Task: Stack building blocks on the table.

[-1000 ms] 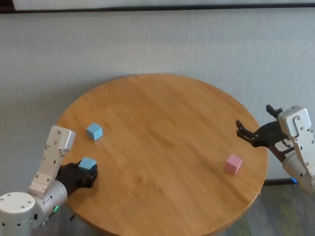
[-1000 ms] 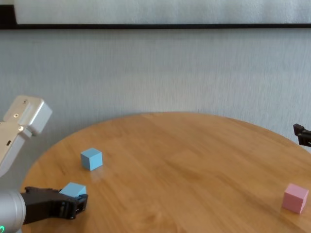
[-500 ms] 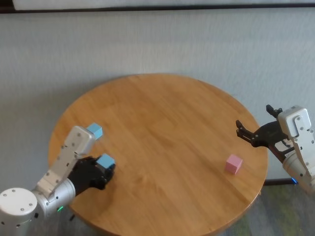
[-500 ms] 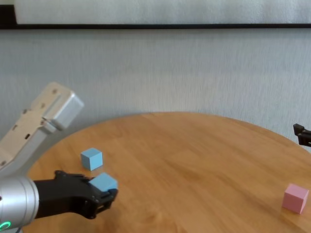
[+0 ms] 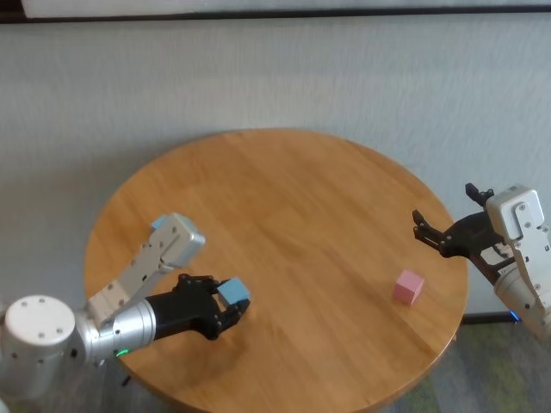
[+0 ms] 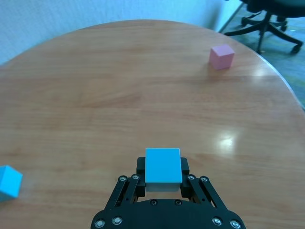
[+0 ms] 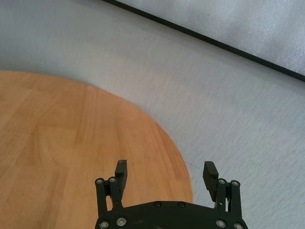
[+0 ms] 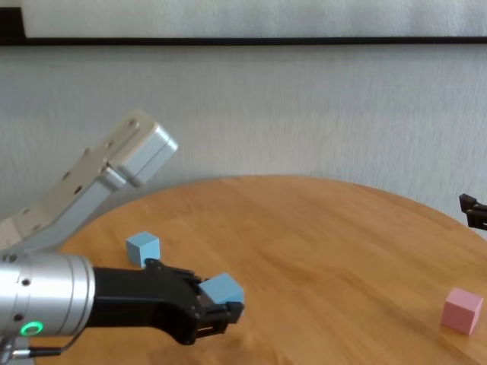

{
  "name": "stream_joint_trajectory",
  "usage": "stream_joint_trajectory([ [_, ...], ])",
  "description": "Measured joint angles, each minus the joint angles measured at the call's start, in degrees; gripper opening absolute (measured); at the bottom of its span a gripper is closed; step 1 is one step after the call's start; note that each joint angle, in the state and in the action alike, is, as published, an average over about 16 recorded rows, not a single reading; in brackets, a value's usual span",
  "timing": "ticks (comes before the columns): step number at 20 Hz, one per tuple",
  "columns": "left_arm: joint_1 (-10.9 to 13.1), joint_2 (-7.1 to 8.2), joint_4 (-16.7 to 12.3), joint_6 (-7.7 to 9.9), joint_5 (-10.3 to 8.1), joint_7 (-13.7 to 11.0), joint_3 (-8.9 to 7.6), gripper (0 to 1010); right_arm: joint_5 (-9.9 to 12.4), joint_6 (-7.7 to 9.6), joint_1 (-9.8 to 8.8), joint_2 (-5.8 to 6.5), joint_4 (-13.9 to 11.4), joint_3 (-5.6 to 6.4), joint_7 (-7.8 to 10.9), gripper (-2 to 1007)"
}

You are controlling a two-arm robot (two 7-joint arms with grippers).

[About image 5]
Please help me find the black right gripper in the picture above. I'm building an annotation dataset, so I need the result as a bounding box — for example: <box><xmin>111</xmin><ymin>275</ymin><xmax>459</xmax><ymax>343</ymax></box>
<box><xmin>412</xmin><ymin>182</ymin><xmax>517</xmax><ymax>280</ymax></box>

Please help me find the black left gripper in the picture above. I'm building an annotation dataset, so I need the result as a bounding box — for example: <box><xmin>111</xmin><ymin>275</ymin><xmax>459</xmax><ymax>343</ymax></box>
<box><xmin>144</xmin><ymin>274</ymin><xmax>251</xmax><ymax>342</ymax></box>

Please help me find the pink cube block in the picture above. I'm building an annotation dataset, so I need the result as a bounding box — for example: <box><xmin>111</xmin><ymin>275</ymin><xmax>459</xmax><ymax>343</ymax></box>
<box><xmin>392</xmin><ymin>269</ymin><xmax>425</xmax><ymax>306</ymax></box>

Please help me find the black floor bar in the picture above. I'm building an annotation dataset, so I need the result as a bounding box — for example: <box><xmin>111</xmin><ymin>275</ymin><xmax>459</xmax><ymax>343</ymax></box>
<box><xmin>462</xmin><ymin>311</ymin><xmax>524</xmax><ymax>326</ymax></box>

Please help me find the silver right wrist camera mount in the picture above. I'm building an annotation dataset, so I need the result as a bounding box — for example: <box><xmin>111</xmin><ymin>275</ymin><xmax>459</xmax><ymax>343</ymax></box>
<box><xmin>485</xmin><ymin>184</ymin><xmax>551</xmax><ymax>311</ymax></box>

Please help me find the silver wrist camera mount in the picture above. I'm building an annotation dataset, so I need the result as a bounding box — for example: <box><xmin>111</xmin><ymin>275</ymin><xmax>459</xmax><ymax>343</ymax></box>
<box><xmin>88</xmin><ymin>213</ymin><xmax>207</xmax><ymax>328</ymax></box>
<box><xmin>485</xmin><ymin>184</ymin><xmax>551</xmax><ymax>311</ymax></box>

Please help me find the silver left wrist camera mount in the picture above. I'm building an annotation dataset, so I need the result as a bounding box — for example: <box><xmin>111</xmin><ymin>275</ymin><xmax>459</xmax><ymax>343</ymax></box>
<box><xmin>88</xmin><ymin>213</ymin><xmax>207</xmax><ymax>328</ymax></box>

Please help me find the black wall strip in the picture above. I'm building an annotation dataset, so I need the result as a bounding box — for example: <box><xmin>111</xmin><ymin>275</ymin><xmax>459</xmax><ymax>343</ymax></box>
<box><xmin>0</xmin><ymin>6</ymin><xmax>551</xmax><ymax>27</ymax></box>

